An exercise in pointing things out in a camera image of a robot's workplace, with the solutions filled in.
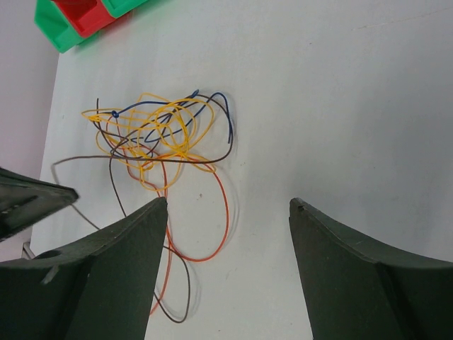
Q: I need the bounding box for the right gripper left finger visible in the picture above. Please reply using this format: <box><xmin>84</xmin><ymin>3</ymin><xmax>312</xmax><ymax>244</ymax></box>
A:
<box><xmin>1</xmin><ymin>198</ymin><xmax>167</xmax><ymax>339</ymax></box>

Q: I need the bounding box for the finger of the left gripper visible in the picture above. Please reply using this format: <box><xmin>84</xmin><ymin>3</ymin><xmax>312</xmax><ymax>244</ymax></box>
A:
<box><xmin>1</xmin><ymin>168</ymin><xmax>79</xmax><ymax>241</ymax></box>

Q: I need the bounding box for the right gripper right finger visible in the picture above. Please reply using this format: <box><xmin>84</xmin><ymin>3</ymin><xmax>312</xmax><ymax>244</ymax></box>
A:
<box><xmin>289</xmin><ymin>198</ymin><xmax>452</xmax><ymax>339</ymax></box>

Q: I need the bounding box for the left green bin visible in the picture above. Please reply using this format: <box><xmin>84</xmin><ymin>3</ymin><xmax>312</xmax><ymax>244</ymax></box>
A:
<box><xmin>34</xmin><ymin>1</ymin><xmax>101</xmax><ymax>53</ymax></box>

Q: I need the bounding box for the green bin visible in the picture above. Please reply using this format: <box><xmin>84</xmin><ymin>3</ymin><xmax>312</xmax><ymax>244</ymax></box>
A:
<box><xmin>101</xmin><ymin>0</ymin><xmax>156</xmax><ymax>18</ymax></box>
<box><xmin>34</xmin><ymin>1</ymin><xmax>101</xmax><ymax>53</ymax></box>

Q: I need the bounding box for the red bin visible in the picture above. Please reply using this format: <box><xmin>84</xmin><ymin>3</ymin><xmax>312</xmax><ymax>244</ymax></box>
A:
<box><xmin>54</xmin><ymin>0</ymin><xmax>116</xmax><ymax>38</ymax></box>

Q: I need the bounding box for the right green bin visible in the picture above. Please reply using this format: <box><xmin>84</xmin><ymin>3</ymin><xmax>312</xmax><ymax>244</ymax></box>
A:
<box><xmin>101</xmin><ymin>0</ymin><xmax>156</xmax><ymax>18</ymax></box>

